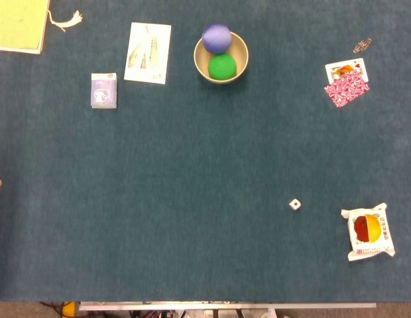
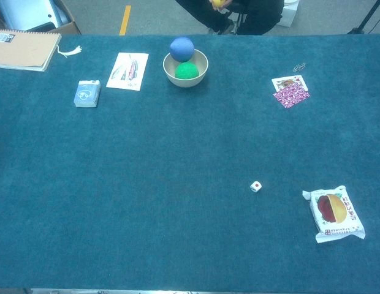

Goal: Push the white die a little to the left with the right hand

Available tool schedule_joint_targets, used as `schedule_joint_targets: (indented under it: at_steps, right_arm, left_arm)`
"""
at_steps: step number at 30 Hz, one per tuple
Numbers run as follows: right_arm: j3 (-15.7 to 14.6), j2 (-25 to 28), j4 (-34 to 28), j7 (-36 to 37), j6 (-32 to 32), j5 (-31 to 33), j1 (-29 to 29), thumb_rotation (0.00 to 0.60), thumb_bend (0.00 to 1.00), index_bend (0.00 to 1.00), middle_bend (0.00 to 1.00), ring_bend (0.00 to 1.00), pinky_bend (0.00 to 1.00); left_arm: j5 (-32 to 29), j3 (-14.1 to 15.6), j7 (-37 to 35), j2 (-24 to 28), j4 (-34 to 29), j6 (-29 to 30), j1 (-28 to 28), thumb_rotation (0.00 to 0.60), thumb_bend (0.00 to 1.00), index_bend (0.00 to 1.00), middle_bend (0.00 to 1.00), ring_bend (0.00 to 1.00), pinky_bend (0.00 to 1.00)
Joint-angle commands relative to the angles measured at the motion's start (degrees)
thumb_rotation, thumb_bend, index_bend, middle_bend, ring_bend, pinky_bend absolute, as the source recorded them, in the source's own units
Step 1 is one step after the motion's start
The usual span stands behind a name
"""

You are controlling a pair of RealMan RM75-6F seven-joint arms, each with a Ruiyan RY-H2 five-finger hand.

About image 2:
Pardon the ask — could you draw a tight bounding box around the blue playing card box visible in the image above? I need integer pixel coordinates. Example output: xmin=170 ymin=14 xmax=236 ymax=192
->
xmin=74 ymin=80 xmax=102 ymax=108

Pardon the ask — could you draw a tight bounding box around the seated person in black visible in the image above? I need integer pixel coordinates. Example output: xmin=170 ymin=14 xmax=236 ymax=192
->
xmin=174 ymin=0 xmax=285 ymax=36

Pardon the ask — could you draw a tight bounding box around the white container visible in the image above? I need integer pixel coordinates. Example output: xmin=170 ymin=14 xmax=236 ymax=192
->
xmin=275 ymin=0 xmax=300 ymax=28

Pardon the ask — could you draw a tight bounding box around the teal felt table cloth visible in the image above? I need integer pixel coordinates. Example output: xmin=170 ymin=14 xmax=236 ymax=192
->
xmin=0 ymin=33 xmax=380 ymax=290

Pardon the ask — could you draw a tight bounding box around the white cord tassel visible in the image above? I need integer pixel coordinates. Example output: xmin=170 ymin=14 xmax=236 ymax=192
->
xmin=56 ymin=44 xmax=83 ymax=59

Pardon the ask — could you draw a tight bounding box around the white fruit snack packet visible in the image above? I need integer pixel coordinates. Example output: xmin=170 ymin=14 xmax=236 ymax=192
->
xmin=302 ymin=184 xmax=367 ymax=244

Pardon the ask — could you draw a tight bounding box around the beige bowl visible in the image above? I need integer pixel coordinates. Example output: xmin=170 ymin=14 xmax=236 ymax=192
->
xmin=162 ymin=48 xmax=209 ymax=89

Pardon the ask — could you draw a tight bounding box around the black tripod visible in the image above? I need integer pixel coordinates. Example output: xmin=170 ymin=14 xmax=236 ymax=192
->
xmin=346 ymin=0 xmax=380 ymax=34

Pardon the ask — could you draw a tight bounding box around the red patterned playing card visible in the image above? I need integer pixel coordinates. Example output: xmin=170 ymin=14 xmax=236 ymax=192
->
xmin=272 ymin=84 xmax=311 ymax=109

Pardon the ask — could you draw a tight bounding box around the yellow book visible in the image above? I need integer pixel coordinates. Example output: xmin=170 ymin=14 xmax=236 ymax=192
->
xmin=0 ymin=29 xmax=63 ymax=73

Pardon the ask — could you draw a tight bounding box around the blue foam ball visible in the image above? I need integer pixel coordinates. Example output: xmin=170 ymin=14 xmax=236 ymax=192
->
xmin=169 ymin=36 xmax=196 ymax=62

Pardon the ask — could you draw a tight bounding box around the face-up king playing card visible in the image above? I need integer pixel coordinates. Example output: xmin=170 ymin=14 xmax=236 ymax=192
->
xmin=271 ymin=75 xmax=310 ymax=92

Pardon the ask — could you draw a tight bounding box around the green foam ball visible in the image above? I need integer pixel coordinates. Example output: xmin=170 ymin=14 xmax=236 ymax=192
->
xmin=174 ymin=62 xmax=199 ymax=80

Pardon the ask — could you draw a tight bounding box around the yellow floor tape strip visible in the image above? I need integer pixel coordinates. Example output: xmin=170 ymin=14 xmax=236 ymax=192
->
xmin=119 ymin=5 xmax=132 ymax=36

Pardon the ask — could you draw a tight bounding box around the white illustrated postcard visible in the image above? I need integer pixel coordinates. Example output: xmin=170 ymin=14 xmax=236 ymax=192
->
xmin=105 ymin=52 xmax=150 ymax=92

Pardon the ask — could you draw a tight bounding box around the cardboard box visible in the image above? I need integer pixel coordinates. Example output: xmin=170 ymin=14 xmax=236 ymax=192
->
xmin=0 ymin=0 xmax=82 ymax=35

